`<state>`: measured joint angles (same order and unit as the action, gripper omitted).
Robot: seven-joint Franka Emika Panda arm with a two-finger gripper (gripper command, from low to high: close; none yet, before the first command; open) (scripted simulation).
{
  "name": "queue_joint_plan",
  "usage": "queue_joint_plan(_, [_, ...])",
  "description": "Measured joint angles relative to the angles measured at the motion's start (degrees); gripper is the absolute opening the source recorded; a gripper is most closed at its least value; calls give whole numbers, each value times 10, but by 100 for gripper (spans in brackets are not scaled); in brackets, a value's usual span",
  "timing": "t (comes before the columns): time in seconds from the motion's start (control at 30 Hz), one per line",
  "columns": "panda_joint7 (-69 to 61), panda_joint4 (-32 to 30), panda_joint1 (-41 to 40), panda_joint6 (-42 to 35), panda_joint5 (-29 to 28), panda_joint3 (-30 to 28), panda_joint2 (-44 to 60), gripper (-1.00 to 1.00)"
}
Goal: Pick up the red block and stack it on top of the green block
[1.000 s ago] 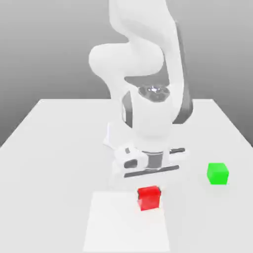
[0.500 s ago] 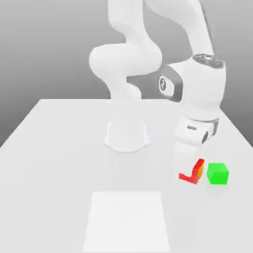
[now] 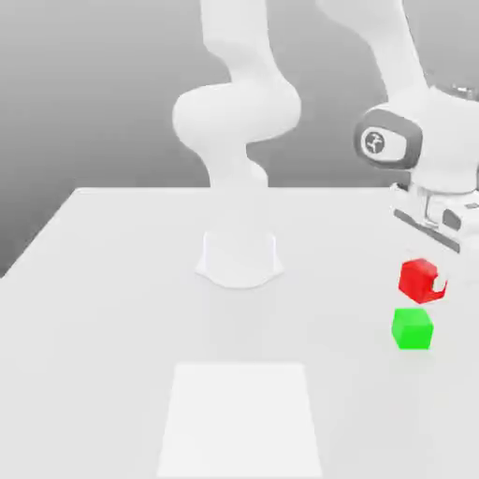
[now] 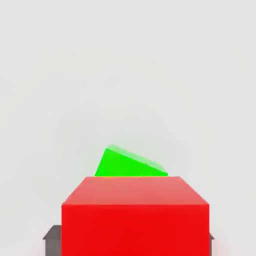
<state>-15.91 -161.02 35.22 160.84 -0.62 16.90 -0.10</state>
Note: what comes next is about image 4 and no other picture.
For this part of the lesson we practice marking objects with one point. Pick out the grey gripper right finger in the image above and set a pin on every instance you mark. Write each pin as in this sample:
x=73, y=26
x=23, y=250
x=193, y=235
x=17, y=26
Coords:
x=210, y=245

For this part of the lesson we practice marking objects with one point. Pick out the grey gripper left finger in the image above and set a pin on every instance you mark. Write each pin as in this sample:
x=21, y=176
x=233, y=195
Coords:
x=53, y=241

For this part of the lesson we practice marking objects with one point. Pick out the small green cube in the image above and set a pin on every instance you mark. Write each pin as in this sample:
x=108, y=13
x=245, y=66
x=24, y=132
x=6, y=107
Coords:
x=124, y=166

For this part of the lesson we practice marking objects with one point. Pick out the small red cube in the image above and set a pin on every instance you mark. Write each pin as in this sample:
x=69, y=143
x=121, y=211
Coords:
x=135, y=224

